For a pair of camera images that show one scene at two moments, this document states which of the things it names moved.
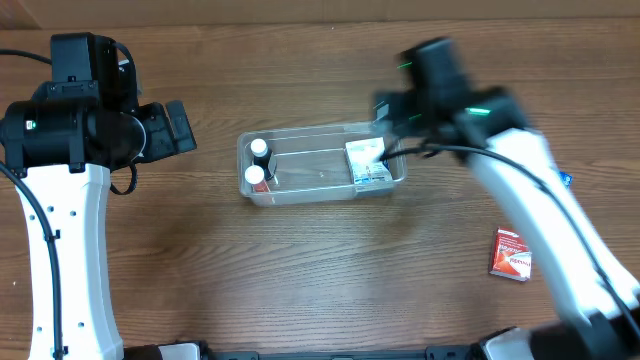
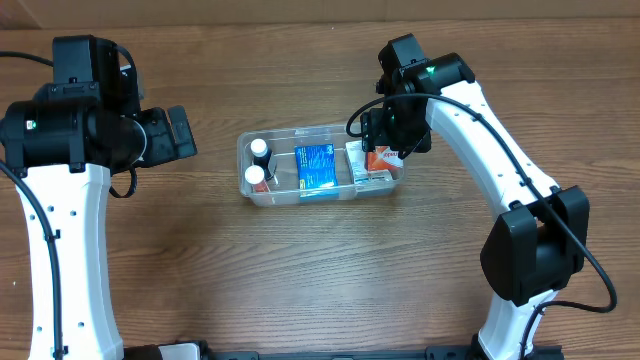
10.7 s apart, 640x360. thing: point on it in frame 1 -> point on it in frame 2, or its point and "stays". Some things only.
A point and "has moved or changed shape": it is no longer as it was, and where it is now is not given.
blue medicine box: (566, 178) -> (317, 172)
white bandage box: (363, 159) stays
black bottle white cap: (262, 157) stays
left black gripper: (163, 129) stays
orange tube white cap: (254, 174) stays
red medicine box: (511, 256) has moved or changed shape
